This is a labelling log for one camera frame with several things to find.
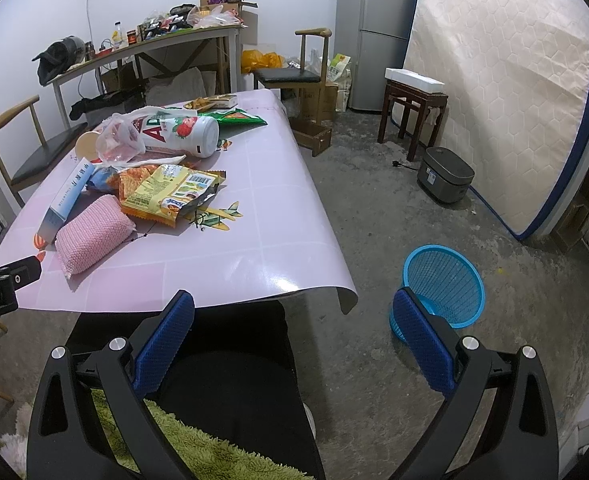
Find yellow plastic bag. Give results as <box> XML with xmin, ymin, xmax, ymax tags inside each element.
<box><xmin>240</xmin><ymin>49</ymin><xmax>285</xmax><ymax>74</ymax></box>

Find grey refrigerator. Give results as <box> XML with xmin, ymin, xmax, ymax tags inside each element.
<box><xmin>335</xmin><ymin>0</ymin><xmax>417</xmax><ymax>113</ymax></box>

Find left wooden chair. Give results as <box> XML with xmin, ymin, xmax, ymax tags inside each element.
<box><xmin>0</xmin><ymin>96</ymin><xmax>88</xmax><ymax>207</ymax></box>

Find yellow snack bag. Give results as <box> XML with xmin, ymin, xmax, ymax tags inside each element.
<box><xmin>119</xmin><ymin>164</ymin><xmax>227</xmax><ymax>228</ymax></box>

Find clear plastic bag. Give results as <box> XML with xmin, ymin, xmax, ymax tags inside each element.
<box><xmin>95</xmin><ymin>114</ymin><xmax>146</xmax><ymax>162</ymax></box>

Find grey rice cooker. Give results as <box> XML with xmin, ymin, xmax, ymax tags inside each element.
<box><xmin>417</xmin><ymin>146</ymin><xmax>475</xmax><ymax>204</ymax></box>

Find orange snack bag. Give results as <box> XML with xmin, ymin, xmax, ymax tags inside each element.
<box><xmin>107</xmin><ymin>164</ymin><xmax>158</xmax><ymax>202</ymax></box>

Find blue plastic trash basket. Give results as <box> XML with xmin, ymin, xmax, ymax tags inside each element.
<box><xmin>401</xmin><ymin>245</ymin><xmax>485</xmax><ymax>330</ymax></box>

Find blue white toothpaste box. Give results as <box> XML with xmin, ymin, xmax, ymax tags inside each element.
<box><xmin>33</xmin><ymin>157</ymin><xmax>95</xmax><ymax>250</ymax></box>

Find white foam box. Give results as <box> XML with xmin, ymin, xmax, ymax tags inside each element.
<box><xmin>385</xmin><ymin>67</ymin><xmax>445</xmax><ymax>93</ymax></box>

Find pink table cover sheet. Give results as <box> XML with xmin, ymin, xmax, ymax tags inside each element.
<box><xmin>17</xmin><ymin>90</ymin><xmax>359</xmax><ymax>312</ymax></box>

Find white quilted mattress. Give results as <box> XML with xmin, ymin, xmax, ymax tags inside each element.
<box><xmin>404</xmin><ymin>0</ymin><xmax>589</xmax><ymax>240</ymax></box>

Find green shaggy rug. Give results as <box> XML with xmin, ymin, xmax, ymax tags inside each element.
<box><xmin>92</xmin><ymin>389</ymin><xmax>312</xmax><ymax>480</ymax></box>

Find dark wooden stool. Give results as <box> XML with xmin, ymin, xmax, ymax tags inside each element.
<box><xmin>377</xmin><ymin>79</ymin><xmax>447</xmax><ymax>162</ymax></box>

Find pink knitted sponge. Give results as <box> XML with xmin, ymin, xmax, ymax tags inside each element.
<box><xmin>55</xmin><ymin>195</ymin><xmax>136</xmax><ymax>278</ymax></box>

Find small snack packets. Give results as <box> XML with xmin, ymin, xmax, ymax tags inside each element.
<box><xmin>184</xmin><ymin>94</ymin><xmax>238</xmax><ymax>113</ymax></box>

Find white cluttered side table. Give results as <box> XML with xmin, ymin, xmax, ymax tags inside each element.
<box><xmin>50</xmin><ymin>24</ymin><xmax>246</xmax><ymax>128</ymax></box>

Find white AD drink bottle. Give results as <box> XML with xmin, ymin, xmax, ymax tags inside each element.
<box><xmin>126</xmin><ymin>110</ymin><xmax>220</xmax><ymax>158</ymax></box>

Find wooden chair black seat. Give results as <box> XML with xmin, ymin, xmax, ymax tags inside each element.
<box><xmin>252</xmin><ymin>27</ymin><xmax>333</xmax><ymax>124</ymax></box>

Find paper cup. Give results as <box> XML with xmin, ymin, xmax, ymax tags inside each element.
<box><xmin>74</xmin><ymin>131</ymin><xmax>100</xmax><ymax>162</ymax></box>

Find green snack bag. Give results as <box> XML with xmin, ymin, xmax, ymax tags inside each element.
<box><xmin>202</xmin><ymin>108</ymin><xmax>267</xmax><ymax>128</ymax></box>

